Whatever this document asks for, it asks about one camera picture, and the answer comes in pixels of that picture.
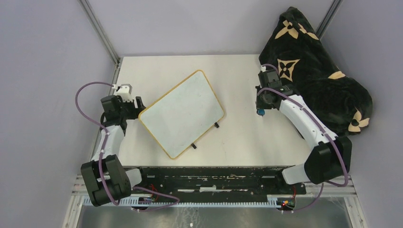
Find yellow framed whiteboard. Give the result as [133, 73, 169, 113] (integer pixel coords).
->
[139, 70, 225, 160]

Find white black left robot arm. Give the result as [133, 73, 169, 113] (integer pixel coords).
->
[81, 95, 150, 207]

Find black floral plush blanket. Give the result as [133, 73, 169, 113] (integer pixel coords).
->
[259, 7, 373, 135]

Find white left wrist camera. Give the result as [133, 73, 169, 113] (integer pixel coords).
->
[112, 84, 133, 98]

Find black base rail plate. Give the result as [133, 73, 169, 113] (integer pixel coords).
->
[139, 166, 307, 203]

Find white toothed cable duct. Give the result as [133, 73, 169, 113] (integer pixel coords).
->
[82, 196, 278, 208]

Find aluminium frame rails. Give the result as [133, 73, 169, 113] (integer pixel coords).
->
[81, 7, 373, 213]

